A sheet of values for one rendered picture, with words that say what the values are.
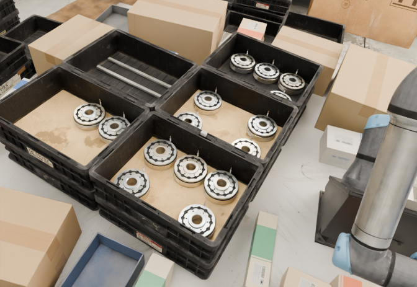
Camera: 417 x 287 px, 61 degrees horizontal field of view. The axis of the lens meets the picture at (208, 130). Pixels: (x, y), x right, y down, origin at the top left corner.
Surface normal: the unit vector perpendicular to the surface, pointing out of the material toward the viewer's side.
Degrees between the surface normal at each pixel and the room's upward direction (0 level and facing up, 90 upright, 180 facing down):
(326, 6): 73
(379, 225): 60
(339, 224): 90
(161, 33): 90
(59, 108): 0
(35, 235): 0
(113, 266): 0
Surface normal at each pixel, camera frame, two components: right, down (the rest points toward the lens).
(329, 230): -0.30, 0.68
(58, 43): 0.11, -0.68
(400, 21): -0.31, 0.45
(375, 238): -0.35, 0.20
